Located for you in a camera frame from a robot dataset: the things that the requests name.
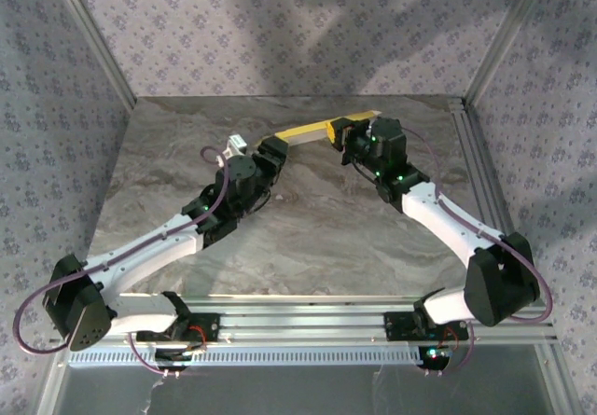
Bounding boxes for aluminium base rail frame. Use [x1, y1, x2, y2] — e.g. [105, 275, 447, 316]
[50, 293, 559, 346]

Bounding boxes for grey metal sheet panel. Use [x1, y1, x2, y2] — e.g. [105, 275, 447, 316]
[50, 363, 559, 415]

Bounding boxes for aluminium corner post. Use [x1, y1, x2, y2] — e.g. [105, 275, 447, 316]
[44, 0, 139, 111]
[464, 0, 556, 106]

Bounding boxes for yellow white paper box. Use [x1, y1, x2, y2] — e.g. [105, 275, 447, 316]
[254, 108, 382, 151]

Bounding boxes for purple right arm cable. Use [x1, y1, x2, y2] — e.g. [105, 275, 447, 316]
[398, 125, 554, 379]

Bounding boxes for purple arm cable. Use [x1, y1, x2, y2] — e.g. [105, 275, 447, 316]
[398, 125, 554, 379]
[12, 146, 232, 380]

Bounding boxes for aluminium side rail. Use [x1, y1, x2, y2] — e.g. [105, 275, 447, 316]
[447, 97, 547, 307]

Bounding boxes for aluminium lower frame bar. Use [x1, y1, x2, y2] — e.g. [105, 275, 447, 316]
[535, 344, 585, 415]
[35, 344, 66, 415]

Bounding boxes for white slotted cable duct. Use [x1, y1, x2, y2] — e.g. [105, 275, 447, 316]
[67, 347, 423, 367]

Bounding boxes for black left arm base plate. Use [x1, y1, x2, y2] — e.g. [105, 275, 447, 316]
[134, 311, 221, 343]

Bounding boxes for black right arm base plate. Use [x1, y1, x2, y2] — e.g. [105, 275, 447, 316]
[382, 311, 470, 341]

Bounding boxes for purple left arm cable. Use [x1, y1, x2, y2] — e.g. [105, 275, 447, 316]
[12, 146, 232, 380]

